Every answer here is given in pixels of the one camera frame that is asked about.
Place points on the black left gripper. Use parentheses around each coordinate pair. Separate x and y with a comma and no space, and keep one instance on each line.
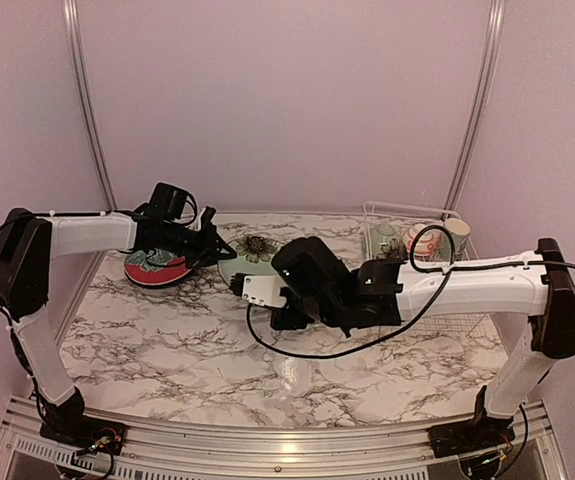
(209,240)

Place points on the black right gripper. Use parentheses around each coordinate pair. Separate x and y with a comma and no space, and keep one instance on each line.
(281,320)

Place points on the pale green flower plate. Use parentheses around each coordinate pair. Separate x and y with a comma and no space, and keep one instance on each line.
(254,256)

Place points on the red green leaf plate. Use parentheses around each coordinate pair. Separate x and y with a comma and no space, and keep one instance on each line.
(155,268)

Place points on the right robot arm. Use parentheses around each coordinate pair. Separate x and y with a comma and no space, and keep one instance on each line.
(536,284)

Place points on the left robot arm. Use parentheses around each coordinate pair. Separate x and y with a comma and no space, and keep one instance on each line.
(29,242)

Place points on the pale green flower bowl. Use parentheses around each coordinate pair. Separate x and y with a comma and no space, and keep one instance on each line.
(385,241)

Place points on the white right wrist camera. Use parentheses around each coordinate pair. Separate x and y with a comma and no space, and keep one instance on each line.
(260,290)

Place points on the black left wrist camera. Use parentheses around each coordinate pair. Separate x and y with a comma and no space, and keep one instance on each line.
(171,203)

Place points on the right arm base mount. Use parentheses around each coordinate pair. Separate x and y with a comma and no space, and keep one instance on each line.
(479,432)

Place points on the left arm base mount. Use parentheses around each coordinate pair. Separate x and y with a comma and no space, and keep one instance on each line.
(68,424)

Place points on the aluminium left corner post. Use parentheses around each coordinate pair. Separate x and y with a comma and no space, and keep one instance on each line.
(75,43)

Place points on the aluminium corner post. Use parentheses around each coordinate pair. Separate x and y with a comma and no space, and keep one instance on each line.
(75,43)
(482,92)

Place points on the aluminium front frame rail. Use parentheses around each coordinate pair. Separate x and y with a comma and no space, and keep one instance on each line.
(157,449)

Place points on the aluminium right corner post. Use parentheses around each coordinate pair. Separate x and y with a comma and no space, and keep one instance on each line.
(482,92)

